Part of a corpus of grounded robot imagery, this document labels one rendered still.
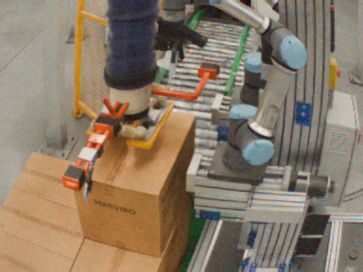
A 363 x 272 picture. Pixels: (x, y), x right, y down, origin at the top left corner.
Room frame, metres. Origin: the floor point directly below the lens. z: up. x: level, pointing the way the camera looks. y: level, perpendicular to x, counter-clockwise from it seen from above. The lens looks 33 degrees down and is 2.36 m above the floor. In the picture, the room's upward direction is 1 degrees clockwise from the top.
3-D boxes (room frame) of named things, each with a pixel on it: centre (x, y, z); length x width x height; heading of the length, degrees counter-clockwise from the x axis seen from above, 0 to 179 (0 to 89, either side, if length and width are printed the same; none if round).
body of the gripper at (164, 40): (1.66, 0.04, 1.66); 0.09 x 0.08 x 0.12; 78
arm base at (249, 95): (2.34, -0.33, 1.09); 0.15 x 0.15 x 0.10
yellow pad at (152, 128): (2.08, 0.12, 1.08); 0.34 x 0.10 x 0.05; 165
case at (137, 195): (2.09, 0.20, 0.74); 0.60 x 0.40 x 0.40; 166
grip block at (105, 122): (1.86, 0.28, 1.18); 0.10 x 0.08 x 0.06; 75
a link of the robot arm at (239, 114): (1.85, -0.23, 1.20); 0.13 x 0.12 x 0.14; 14
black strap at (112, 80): (2.10, 0.21, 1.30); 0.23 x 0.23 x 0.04
